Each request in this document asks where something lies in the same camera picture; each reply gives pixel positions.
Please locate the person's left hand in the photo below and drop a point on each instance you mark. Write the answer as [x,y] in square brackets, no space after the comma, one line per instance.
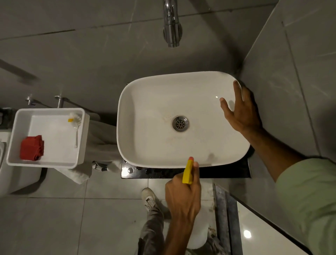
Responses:
[183,199]

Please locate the person's right hand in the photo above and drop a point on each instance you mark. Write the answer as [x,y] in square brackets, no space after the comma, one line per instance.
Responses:
[244,115]

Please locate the white spray bottle yellow trigger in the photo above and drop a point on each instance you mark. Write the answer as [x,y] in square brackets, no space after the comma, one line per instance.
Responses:
[187,173]

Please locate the white ceramic sink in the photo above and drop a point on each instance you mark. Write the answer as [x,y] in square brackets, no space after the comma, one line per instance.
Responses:
[157,105]

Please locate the white brush with yellow band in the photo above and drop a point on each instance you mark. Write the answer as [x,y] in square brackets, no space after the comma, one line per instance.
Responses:
[74,118]

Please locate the person's left forearm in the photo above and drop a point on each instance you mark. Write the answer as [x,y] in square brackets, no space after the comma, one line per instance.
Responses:
[177,239]

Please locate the person's right forearm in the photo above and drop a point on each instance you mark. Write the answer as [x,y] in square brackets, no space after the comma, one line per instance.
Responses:
[273,155]

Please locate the person's left white shoe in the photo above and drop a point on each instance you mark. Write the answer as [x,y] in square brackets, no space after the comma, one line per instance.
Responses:
[149,198]

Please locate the chrome sink drain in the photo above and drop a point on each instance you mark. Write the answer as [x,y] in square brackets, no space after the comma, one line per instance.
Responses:
[180,123]

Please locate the grey patterned trousers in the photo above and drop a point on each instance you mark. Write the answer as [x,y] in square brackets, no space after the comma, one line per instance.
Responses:
[152,231]

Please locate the white towel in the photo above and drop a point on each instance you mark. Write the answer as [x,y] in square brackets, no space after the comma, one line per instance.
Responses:
[102,144]

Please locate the white plastic tray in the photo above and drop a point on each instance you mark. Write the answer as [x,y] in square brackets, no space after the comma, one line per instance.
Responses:
[55,136]

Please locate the chrome stop tap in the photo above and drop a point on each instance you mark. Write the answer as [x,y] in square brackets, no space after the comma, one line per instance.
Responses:
[31,101]
[60,102]

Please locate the red cloth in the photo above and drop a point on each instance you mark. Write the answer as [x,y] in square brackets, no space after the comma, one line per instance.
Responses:
[31,148]

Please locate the white toilet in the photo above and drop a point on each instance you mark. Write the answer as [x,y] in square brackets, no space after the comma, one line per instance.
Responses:
[15,178]

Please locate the dark stone ledge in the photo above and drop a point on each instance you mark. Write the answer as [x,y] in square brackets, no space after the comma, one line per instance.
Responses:
[6,118]

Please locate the grey metal floor frame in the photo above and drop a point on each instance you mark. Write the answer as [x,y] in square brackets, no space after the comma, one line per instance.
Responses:
[227,223]

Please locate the chrome wall faucet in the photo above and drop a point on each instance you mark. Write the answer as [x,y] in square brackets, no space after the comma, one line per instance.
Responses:
[172,26]

